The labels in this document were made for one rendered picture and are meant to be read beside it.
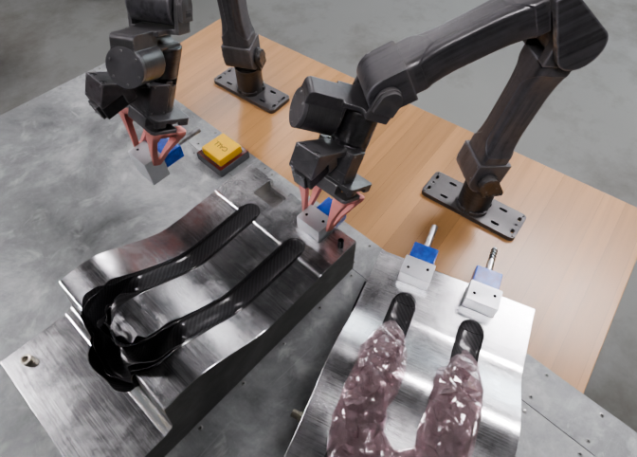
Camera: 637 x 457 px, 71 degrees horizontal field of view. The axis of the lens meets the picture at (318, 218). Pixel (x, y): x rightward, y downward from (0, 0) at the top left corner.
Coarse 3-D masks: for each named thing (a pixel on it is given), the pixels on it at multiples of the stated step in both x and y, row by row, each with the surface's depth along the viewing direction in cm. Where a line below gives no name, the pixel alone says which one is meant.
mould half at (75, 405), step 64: (128, 256) 70; (256, 256) 73; (320, 256) 73; (64, 320) 69; (128, 320) 61; (256, 320) 67; (64, 384) 64; (192, 384) 57; (64, 448) 59; (128, 448) 59
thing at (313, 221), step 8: (328, 200) 78; (312, 208) 75; (320, 208) 77; (328, 208) 77; (304, 216) 74; (312, 216) 74; (320, 216) 74; (328, 216) 74; (344, 216) 78; (304, 224) 74; (312, 224) 73; (320, 224) 73; (312, 232) 74; (320, 232) 73; (328, 232) 75; (320, 240) 74
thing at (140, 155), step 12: (192, 132) 83; (144, 144) 78; (180, 144) 82; (132, 156) 78; (144, 156) 77; (168, 156) 79; (180, 156) 82; (144, 168) 77; (156, 168) 78; (156, 180) 80
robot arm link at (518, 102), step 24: (552, 24) 58; (528, 48) 63; (552, 48) 58; (528, 72) 63; (552, 72) 62; (504, 96) 69; (528, 96) 66; (504, 120) 69; (528, 120) 70; (480, 144) 76; (504, 144) 73; (480, 168) 76; (504, 168) 77
